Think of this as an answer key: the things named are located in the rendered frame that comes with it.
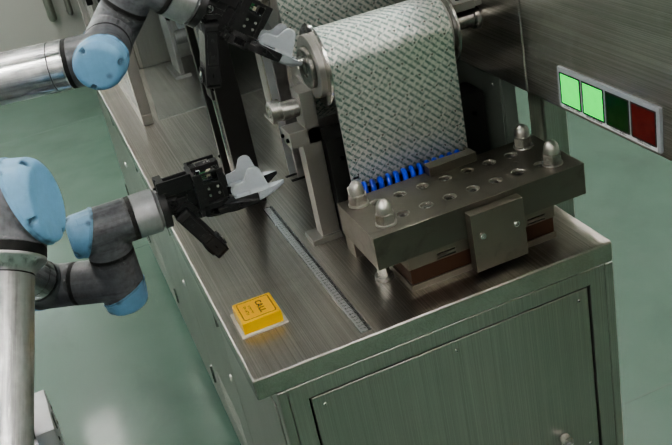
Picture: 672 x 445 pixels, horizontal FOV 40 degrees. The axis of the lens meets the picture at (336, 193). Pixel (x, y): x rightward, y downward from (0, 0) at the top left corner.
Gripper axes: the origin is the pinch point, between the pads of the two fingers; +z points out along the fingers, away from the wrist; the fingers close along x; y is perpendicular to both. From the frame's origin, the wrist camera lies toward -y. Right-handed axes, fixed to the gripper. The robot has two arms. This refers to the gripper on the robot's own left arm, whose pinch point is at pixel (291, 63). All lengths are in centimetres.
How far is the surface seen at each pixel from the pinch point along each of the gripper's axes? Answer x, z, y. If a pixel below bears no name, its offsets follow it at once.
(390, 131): -5.5, 20.5, -3.2
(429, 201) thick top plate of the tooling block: -19.8, 25.2, -9.9
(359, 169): -5.5, 18.4, -11.7
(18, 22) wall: 551, 27, -97
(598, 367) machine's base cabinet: -31, 67, -25
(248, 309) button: -14.9, 6.1, -39.6
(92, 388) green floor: 121, 37, -134
